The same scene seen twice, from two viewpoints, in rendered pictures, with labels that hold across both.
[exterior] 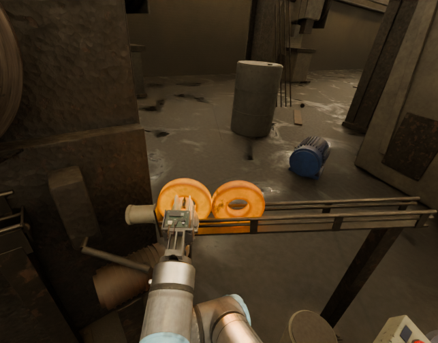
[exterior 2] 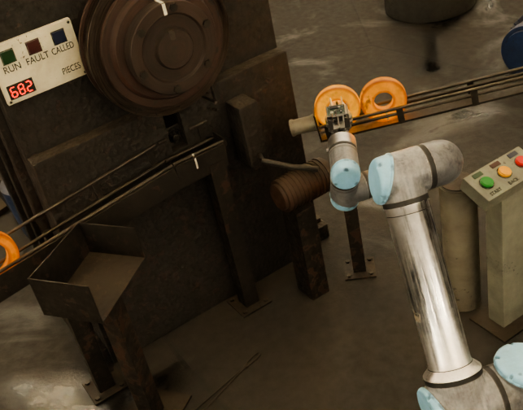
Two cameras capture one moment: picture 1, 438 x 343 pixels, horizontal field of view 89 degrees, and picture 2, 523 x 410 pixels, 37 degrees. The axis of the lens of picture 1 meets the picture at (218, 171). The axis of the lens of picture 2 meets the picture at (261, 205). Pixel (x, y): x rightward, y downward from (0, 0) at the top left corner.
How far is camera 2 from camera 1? 203 cm
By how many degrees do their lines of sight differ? 10
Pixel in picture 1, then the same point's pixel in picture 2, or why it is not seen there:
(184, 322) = (354, 157)
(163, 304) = (340, 150)
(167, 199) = (322, 105)
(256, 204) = (398, 94)
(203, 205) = (353, 104)
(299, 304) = not seen: hidden behind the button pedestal
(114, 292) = (294, 190)
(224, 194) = (368, 91)
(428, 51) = not seen: outside the picture
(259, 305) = not seen: hidden behind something
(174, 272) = (342, 136)
